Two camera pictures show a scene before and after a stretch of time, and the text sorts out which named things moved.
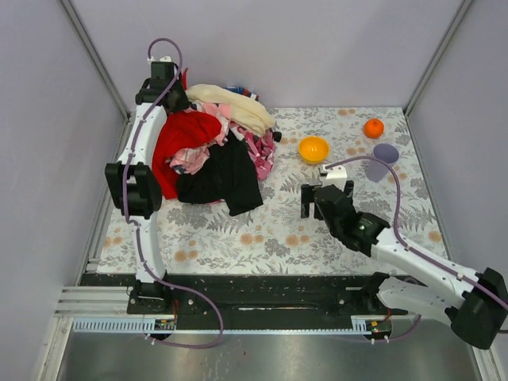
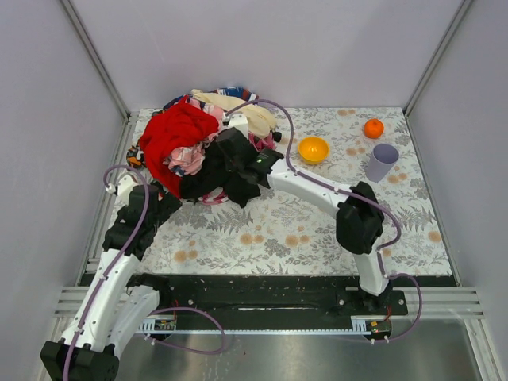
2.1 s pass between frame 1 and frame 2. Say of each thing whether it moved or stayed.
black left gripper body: moved
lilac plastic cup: stayed
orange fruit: stayed
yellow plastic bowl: stayed
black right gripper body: moved
